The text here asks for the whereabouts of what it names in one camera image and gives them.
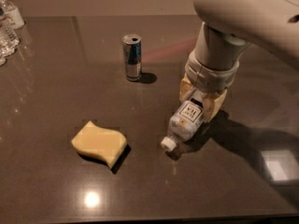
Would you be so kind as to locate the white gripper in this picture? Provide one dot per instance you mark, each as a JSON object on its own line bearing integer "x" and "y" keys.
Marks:
{"x": 209, "y": 75}

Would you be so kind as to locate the blue plastic bottle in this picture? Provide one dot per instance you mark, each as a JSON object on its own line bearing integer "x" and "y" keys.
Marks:
{"x": 183, "y": 124}

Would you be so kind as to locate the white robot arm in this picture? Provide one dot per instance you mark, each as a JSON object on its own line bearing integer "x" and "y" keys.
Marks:
{"x": 228, "y": 28}

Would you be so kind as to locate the redbull can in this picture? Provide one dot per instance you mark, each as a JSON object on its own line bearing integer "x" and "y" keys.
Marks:
{"x": 131, "y": 45}

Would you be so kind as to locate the clear water bottle white label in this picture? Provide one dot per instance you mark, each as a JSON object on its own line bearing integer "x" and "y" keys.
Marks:
{"x": 13, "y": 14}

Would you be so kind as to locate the yellow sponge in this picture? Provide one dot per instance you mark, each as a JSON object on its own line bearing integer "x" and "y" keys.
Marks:
{"x": 98, "y": 143}

